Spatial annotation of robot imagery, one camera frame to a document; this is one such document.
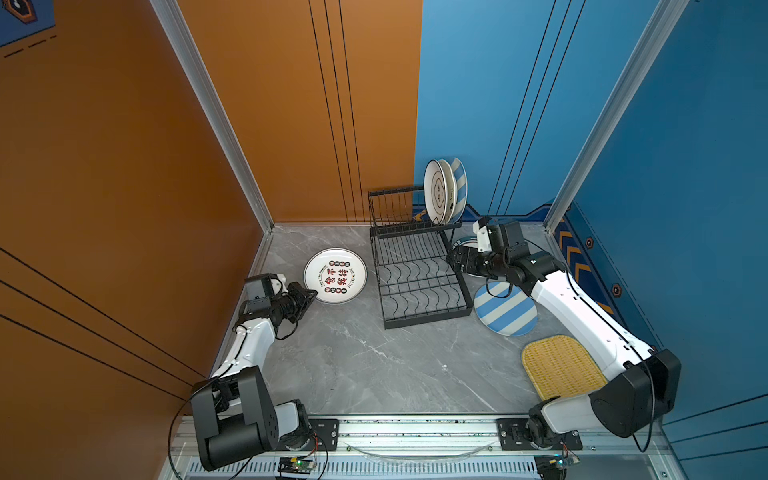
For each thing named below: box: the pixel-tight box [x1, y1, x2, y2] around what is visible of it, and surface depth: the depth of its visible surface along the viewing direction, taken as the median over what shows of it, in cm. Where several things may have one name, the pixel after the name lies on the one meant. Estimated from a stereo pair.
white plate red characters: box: [303, 248, 368, 304], surface depth 93 cm
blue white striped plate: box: [451, 158, 468, 223], surface depth 87 cm
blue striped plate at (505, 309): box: [473, 281, 538, 337], surface depth 96 cm
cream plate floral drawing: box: [439, 159, 458, 224], surface depth 85 cm
